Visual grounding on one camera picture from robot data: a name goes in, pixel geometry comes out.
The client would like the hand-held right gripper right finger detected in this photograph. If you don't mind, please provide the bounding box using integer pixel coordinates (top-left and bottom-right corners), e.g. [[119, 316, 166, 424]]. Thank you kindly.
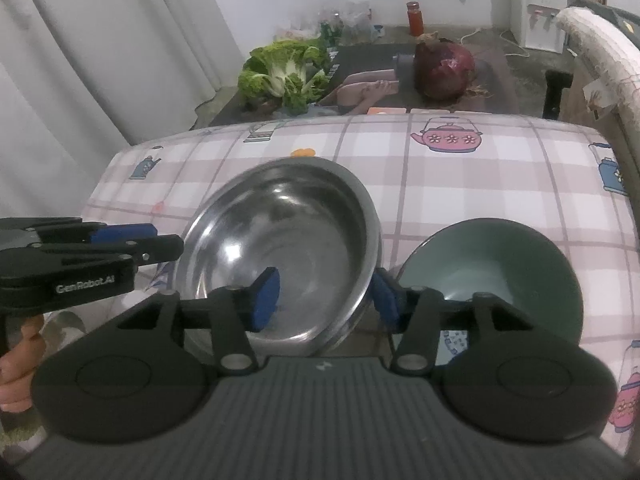
[[372, 268, 521, 375]]

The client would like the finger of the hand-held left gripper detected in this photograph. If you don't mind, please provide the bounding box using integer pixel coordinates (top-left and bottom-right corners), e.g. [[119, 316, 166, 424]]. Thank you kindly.
[[30, 233, 185, 267], [37, 217, 159, 246]]

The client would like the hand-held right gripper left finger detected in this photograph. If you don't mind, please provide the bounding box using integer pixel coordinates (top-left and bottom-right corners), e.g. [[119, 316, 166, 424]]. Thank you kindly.
[[117, 266, 281, 374]]

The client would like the stainless steel bowl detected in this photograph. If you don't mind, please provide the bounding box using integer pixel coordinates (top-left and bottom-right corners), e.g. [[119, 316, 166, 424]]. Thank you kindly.
[[171, 157, 384, 357]]

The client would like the green ceramic bowl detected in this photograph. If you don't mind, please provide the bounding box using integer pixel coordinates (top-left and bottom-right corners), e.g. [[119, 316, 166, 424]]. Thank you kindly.
[[397, 217, 584, 347]]

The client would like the person's left hand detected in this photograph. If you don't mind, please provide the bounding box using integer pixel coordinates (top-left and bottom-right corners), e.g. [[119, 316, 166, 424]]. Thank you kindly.
[[0, 315, 46, 414]]

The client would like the checked printed tablecloth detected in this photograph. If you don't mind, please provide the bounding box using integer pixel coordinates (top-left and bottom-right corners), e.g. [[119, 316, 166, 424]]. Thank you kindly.
[[80, 112, 640, 463]]

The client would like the white curtain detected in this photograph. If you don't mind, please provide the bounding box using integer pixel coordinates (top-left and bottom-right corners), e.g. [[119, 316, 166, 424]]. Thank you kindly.
[[0, 0, 253, 221]]

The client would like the green leafy cabbage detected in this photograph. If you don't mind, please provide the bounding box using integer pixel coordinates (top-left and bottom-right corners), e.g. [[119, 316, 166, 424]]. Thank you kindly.
[[237, 39, 332, 114]]

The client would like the black cup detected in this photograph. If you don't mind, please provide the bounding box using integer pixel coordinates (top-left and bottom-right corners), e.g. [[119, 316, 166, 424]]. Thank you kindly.
[[393, 52, 419, 84]]

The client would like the dark low table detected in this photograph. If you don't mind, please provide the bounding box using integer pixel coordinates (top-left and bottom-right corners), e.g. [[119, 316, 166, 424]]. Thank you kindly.
[[209, 41, 547, 129]]

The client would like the cluster of clear bottles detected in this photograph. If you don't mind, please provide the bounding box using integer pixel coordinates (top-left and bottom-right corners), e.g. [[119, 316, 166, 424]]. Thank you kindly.
[[294, 1, 385, 47]]

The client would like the red jar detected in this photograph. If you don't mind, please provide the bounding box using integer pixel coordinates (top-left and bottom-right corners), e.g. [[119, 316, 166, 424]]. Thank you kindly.
[[405, 1, 425, 37]]

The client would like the white water dispenser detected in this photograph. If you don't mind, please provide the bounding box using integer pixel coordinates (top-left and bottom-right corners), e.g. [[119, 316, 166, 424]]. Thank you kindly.
[[509, 0, 569, 54]]

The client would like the cream lace sofa cover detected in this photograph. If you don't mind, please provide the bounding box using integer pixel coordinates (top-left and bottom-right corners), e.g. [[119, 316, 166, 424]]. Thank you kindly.
[[555, 6, 640, 128]]

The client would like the white cable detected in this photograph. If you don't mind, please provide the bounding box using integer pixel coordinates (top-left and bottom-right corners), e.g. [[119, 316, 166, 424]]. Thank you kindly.
[[459, 26, 532, 59]]

